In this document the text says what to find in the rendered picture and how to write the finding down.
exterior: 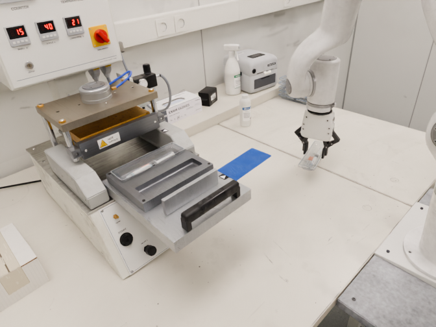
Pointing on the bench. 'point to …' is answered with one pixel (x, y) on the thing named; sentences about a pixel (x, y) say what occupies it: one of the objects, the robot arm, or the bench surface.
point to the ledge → (222, 109)
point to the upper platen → (78, 134)
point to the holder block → (161, 180)
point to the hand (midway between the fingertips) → (314, 150)
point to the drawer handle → (194, 211)
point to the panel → (133, 226)
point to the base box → (85, 222)
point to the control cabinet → (56, 43)
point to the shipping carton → (17, 267)
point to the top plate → (95, 102)
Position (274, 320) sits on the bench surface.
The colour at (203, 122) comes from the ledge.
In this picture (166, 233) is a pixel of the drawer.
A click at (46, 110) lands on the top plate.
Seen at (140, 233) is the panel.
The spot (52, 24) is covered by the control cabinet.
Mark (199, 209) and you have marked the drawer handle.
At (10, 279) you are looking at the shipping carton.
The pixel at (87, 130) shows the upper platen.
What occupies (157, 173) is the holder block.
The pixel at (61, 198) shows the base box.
